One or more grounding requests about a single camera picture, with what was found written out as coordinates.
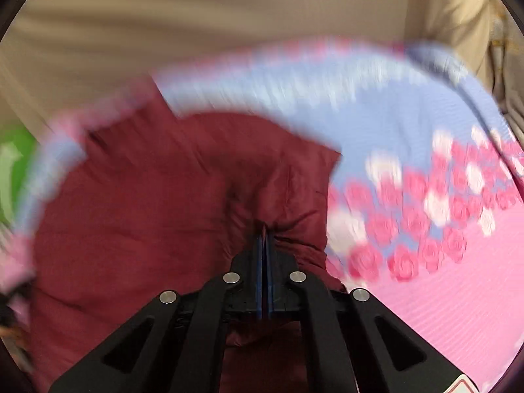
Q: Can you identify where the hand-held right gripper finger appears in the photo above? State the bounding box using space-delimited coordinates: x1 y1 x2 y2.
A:
48 231 265 393
265 231 478 393

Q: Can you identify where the maroon quilted puffer jacket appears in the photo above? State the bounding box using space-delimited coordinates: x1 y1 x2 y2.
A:
28 86 348 393

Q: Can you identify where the pink blue floral blanket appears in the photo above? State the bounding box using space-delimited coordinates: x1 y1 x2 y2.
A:
0 38 524 393

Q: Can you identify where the beige backdrop cloth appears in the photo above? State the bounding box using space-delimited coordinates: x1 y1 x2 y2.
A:
0 0 494 140

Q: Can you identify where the green cloth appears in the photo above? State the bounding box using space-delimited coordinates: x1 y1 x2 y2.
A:
0 126 39 227

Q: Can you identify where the cream patterned cloth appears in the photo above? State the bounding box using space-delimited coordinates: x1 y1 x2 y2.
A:
486 6 524 132

